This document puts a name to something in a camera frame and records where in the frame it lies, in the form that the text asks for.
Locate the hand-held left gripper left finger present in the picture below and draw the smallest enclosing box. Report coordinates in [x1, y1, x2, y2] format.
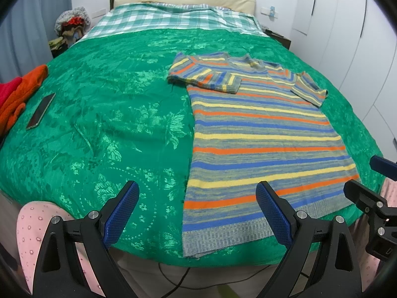
[33, 180, 140, 298]

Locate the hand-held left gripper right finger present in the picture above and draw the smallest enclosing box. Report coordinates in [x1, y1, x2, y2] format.
[256, 180, 364, 298]

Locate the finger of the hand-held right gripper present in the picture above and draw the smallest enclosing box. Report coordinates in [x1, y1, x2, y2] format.
[343, 180, 397, 222]
[369, 155, 397, 181]

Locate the striped knit sweater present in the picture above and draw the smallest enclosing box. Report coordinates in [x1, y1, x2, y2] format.
[167, 51, 360, 259]

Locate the pile of clothes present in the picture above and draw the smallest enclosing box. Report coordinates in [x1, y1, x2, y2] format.
[48, 6, 92, 58]

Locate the person's right leg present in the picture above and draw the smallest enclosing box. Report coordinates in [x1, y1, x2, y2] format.
[352, 176, 397, 290]

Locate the person's leg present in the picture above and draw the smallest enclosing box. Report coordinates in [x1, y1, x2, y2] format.
[352, 176, 397, 290]
[16, 201, 106, 298]

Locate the green floral bedspread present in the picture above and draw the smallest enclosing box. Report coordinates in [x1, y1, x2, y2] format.
[0, 27, 387, 268]

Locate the person's left leg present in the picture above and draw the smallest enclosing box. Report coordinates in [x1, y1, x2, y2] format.
[16, 201, 106, 298]

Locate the smartphone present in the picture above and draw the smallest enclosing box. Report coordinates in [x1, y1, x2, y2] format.
[26, 92, 57, 130]

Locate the white wardrobe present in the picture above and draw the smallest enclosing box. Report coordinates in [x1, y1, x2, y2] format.
[290, 0, 397, 159]

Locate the orange cloth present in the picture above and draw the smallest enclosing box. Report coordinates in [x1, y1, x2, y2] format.
[0, 64, 49, 137]

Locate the dark wooden nightstand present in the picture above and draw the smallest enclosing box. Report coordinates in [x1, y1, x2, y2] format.
[264, 28, 292, 50]

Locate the red cloth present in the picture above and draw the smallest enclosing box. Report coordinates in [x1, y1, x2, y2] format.
[0, 76, 23, 108]

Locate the green checked bed sheet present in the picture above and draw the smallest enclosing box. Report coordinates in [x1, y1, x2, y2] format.
[74, 2, 269, 46]

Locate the grey curtain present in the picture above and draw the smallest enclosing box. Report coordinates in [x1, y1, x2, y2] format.
[0, 0, 73, 83]

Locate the black cable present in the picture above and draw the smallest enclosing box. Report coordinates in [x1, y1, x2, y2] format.
[158, 262, 267, 298]

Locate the white wall socket with blue plug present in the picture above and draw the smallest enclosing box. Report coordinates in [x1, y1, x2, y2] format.
[260, 5, 279, 19]

